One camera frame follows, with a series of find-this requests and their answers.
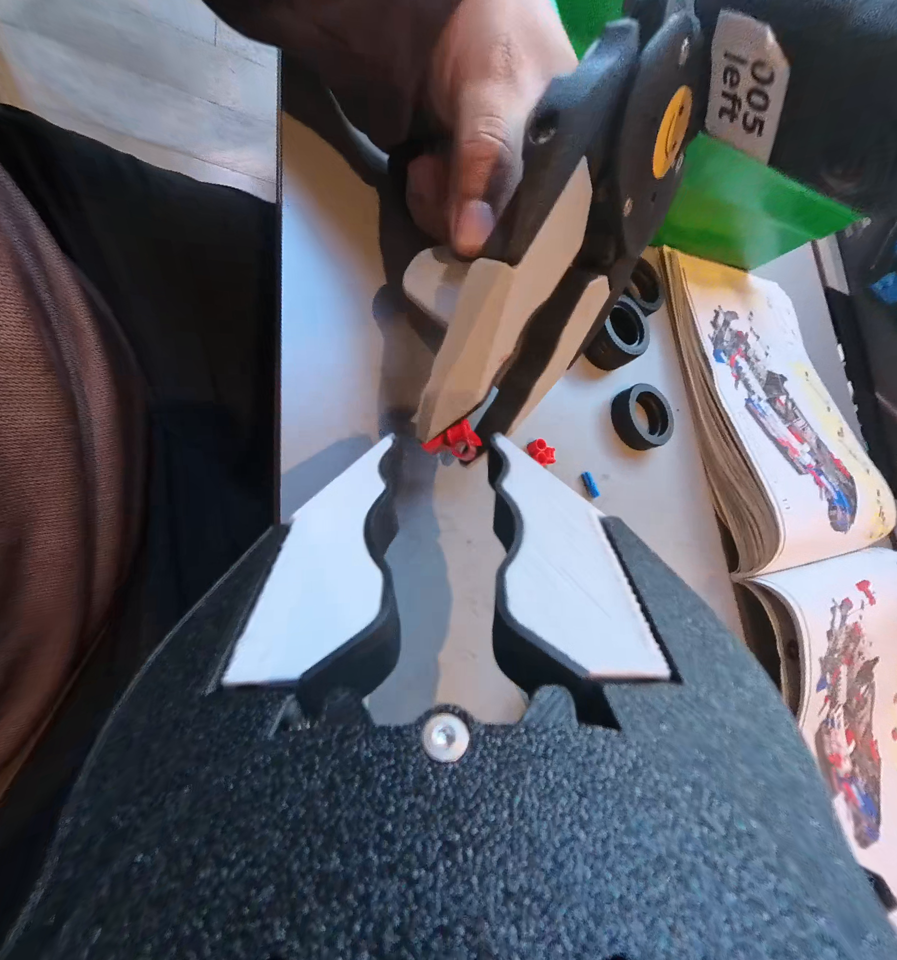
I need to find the grey desk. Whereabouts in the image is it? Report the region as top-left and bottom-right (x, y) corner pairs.
(277, 108), (897, 729)

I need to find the green plastic bin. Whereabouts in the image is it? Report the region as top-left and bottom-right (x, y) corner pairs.
(553, 0), (870, 271)

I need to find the black toy car box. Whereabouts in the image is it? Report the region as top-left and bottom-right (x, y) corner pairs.
(812, 213), (897, 505)

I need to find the person's left hand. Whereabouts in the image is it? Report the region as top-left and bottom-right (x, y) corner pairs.
(405, 0), (579, 260)

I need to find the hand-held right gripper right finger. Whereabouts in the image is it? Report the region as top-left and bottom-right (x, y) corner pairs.
(487, 432), (684, 687)

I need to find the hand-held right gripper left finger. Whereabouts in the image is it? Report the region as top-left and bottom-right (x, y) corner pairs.
(219, 433), (405, 714)

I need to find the black rubber tyre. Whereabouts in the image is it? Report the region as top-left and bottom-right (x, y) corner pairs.
(628, 258), (667, 316)
(610, 382), (676, 451)
(583, 294), (652, 372)

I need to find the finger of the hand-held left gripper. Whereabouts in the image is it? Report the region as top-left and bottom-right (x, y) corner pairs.
(414, 159), (596, 446)
(492, 271), (613, 436)

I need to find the open instruction booklet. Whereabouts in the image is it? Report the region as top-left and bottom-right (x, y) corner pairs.
(658, 246), (897, 935)

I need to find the person's brown shirt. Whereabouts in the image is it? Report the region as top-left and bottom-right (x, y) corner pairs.
(0, 123), (153, 826)

